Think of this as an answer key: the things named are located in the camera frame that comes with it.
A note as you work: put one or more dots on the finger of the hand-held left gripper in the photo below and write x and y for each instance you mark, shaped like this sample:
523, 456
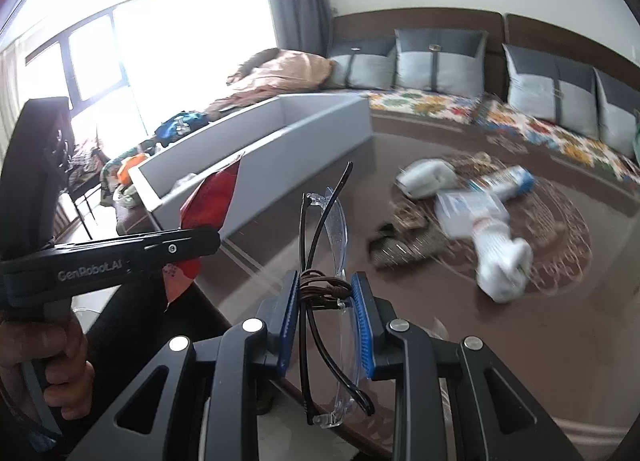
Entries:
185, 246

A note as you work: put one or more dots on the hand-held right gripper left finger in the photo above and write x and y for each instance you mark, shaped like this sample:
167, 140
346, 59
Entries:
289, 331

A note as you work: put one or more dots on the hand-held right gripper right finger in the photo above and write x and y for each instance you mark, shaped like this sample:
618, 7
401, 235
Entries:
362, 331

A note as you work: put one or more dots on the red foil packet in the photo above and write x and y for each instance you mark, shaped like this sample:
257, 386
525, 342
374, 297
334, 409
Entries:
215, 196

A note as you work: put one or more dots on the clear glasses with black arms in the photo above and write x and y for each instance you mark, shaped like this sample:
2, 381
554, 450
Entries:
335, 236

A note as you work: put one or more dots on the brown woven accessory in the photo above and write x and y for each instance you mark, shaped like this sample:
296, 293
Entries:
415, 241

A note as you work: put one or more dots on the white knit glove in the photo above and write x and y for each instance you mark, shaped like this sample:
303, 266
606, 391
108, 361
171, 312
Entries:
500, 266
425, 180

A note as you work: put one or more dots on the clear plastic box with label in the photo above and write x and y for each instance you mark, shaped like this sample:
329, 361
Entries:
460, 213

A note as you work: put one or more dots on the grey-white foam container box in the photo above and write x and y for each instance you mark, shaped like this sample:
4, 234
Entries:
300, 141

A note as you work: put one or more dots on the person's left hand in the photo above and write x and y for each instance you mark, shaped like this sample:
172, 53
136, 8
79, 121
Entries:
65, 361

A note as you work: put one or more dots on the orange plastic item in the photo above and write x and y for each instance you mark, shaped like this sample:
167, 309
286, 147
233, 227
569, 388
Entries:
131, 163

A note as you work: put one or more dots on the black chair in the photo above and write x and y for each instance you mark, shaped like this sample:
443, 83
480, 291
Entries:
35, 166

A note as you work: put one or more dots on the blue bag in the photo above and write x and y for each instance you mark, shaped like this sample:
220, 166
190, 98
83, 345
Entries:
177, 125

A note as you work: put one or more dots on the pink blanket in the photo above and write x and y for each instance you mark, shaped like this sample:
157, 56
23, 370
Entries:
285, 73

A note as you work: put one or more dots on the blue and white carton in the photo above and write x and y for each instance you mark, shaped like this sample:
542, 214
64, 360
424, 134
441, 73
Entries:
510, 181

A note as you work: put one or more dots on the dark-framed window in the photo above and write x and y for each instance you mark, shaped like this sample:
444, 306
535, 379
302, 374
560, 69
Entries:
65, 48

